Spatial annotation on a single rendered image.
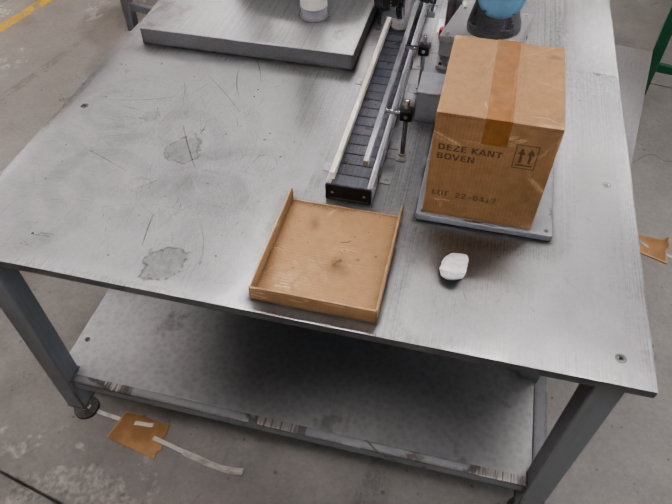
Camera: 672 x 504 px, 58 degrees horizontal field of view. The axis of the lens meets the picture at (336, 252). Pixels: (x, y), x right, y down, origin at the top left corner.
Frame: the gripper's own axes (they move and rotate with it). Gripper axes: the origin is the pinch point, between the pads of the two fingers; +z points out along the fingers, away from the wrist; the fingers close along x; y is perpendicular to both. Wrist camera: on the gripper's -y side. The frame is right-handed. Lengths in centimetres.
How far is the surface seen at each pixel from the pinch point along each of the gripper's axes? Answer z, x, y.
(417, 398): 21, 107, -24
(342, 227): -30, 73, 0
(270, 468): 29, 137, 15
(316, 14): 3.5, 0.3, 26.6
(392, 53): -1.0, 12.6, 0.6
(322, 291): -40, 89, 0
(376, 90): -10.7, 29.5, 1.5
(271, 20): 4.2, 3.7, 40.5
